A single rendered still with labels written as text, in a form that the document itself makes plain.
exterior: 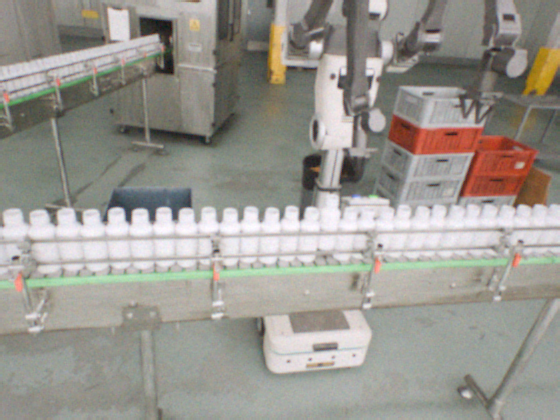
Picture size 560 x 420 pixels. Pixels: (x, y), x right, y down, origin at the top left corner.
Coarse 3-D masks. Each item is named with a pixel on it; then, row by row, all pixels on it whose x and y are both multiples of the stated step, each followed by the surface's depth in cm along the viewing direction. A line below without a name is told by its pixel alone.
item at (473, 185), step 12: (468, 180) 349; (480, 180) 352; (492, 180) 397; (504, 180) 359; (516, 180) 362; (468, 192) 355; (480, 192) 359; (492, 192) 362; (504, 192) 366; (516, 192) 368
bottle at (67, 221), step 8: (64, 208) 99; (64, 216) 97; (72, 216) 98; (64, 224) 98; (72, 224) 99; (80, 224) 102; (56, 232) 98; (64, 232) 98; (72, 232) 98; (64, 248) 100; (72, 248) 100; (80, 248) 102; (64, 256) 101; (72, 256) 101; (80, 256) 103; (72, 264) 102; (80, 264) 104
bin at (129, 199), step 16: (112, 192) 154; (128, 192) 159; (144, 192) 160; (160, 192) 162; (176, 192) 163; (192, 192) 160; (112, 208) 153; (128, 208) 162; (144, 208) 164; (176, 208) 167; (192, 208) 148
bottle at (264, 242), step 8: (272, 208) 110; (272, 216) 107; (264, 224) 109; (272, 224) 108; (280, 224) 111; (264, 232) 109; (272, 232) 108; (280, 232) 111; (264, 240) 110; (272, 240) 110; (264, 248) 111; (272, 248) 111; (272, 256) 112
